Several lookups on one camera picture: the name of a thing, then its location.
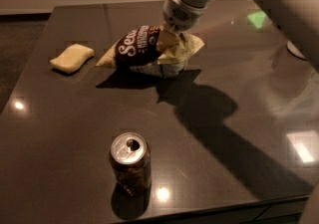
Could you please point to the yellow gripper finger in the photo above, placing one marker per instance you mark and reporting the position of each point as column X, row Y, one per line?
column 175, row 52
column 166, row 39

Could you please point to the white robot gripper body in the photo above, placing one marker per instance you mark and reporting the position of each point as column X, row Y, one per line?
column 180, row 13

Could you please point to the brown sea salt chip bag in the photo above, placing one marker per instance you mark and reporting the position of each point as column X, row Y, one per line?
column 137, row 52

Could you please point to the yellow sponge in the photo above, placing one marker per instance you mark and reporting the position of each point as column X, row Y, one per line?
column 72, row 58

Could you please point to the brown soda can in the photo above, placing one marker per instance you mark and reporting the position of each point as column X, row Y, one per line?
column 130, row 158

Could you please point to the white round base disc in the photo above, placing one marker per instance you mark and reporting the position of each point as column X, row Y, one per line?
column 294, row 51

